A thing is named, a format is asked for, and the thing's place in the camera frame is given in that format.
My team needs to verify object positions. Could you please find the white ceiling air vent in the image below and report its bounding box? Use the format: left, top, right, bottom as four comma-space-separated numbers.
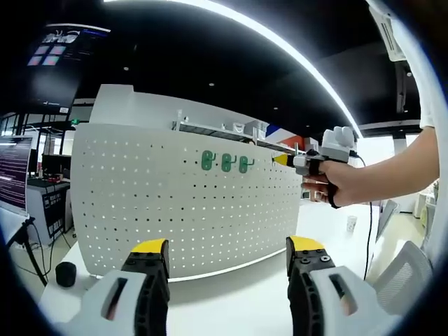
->
370, 3, 407, 62

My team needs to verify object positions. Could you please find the black cylinder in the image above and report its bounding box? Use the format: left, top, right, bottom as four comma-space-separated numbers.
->
55, 261, 78, 288

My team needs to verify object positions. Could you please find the ceiling light strip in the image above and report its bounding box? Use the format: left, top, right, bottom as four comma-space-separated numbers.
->
104, 0, 363, 139

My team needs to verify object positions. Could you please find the black hand strap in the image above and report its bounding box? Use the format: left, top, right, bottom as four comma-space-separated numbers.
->
327, 183, 342, 210

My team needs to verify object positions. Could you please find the grey mesh office chair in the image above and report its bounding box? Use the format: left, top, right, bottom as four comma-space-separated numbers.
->
372, 240, 435, 316

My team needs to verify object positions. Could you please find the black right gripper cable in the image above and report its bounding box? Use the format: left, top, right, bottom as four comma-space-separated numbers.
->
349, 150, 374, 281

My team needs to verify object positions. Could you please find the black tripod stand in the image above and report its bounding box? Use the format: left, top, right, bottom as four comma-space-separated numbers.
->
8, 216, 50, 287

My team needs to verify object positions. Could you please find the black monitor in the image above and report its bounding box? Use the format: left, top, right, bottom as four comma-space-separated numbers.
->
41, 153, 73, 178

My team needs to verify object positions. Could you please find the person's right hand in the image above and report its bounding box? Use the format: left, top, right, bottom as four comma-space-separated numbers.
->
301, 161, 365, 208

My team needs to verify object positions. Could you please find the person's white shirt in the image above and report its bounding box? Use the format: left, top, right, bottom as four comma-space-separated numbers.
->
402, 20, 442, 130

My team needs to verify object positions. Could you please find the white perforated mounting plate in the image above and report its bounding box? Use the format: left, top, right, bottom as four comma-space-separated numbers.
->
69, 122, 305, 283

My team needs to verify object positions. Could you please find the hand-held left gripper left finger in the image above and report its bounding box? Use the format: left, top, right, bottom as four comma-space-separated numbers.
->
82, 237, 172, 336

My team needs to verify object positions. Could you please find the large dark wall screen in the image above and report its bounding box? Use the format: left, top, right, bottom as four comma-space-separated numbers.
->
27, 23, 112, 109

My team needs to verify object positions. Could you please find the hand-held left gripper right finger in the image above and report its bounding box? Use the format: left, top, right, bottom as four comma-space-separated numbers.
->
286, 235, 386, 336

